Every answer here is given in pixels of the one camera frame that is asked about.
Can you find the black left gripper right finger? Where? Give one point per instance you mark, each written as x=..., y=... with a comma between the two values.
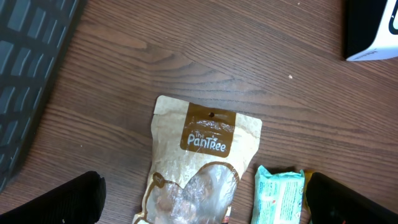
x=329, y=201

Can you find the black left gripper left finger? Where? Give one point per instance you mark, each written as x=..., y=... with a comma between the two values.
x=79, y=201

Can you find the teal snack packet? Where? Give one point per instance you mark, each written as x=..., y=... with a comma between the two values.
x=278, y=198

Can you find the beige Pantree snack pouch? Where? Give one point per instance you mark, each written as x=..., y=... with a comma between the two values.
x=199, y=155

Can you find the white barcode scanner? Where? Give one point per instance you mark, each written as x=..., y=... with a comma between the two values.
x=370, y=30

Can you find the dark grey plastic basket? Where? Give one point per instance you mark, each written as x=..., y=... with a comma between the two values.
x=35, y=36

